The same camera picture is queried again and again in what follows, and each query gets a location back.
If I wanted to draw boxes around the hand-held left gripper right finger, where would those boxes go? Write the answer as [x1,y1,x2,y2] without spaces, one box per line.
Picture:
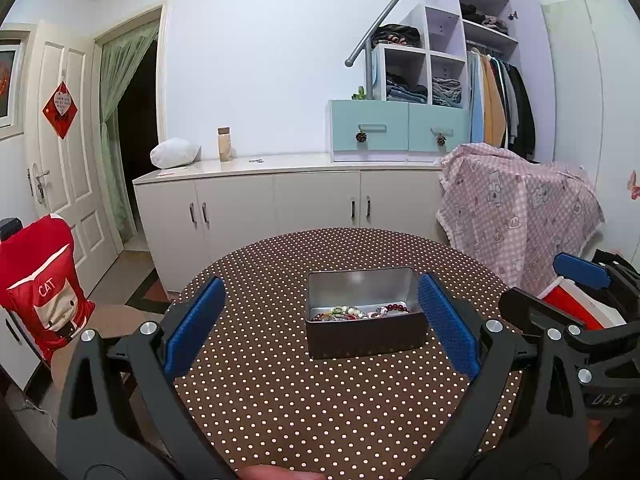
[417,272,591,480]

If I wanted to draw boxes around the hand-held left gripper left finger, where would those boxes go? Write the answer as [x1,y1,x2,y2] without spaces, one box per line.
[56,276,238,480]

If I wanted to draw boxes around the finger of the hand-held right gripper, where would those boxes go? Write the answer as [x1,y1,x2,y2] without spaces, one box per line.
[554,252,640,321]
[499,287,640,356]

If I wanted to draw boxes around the rectangular metal tin box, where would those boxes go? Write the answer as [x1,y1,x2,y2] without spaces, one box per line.
[305,267,427,360]

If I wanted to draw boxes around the red and white cloth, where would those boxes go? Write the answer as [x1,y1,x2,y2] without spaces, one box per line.
[542,280,628,328]

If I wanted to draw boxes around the brown round chair seat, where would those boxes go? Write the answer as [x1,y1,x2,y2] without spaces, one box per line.
[50,302,166,361]

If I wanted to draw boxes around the pink printed blanket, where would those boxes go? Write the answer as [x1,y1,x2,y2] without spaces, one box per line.
[435,142,606,298]

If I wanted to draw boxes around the brown polka dot tablecloth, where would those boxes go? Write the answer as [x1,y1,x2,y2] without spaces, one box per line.
[170,227,526,480]

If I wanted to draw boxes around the white sideboard cabinet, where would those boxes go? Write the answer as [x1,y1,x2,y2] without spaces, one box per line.
[132,155,451,293]

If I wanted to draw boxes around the white bag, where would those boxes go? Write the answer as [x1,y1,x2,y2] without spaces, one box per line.
[150,138,202,170]

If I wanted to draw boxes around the row of hanging clothes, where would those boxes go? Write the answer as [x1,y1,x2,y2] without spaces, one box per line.
[467,47,537,161]

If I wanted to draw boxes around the white panel door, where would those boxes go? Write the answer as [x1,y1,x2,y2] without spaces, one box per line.
[22,22,126,291]

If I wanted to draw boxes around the white open wardrobe shelf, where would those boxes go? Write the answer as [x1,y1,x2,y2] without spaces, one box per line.
[372,0,556,161]

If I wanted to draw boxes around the grey folded clothes pile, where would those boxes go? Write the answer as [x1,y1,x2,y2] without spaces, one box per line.
[432,77,463,107]

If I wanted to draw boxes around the teal drawer unit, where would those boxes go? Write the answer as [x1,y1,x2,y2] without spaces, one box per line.
[327,99,473,163]

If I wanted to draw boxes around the blue jeans pile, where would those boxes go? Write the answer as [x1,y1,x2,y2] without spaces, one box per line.
[385,74,428,103]

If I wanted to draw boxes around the green curtain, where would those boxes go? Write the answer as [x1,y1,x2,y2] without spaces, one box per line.
[100,22,161,243]

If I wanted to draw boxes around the red diamond door decoration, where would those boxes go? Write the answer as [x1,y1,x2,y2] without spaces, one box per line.
[42,81,81,140]

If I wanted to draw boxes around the dark clothes on shelf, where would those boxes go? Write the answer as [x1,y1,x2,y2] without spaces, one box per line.
[460,4,511,31]

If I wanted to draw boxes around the dark folded clothes pile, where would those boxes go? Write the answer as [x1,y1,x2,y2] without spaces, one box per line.
[372,24,421,48]

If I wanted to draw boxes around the grey metal handrail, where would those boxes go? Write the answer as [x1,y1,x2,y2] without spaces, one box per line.
[344,0,432,101]

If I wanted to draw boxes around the metal door handle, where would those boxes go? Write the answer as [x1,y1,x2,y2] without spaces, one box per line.
[27,162,51,203]

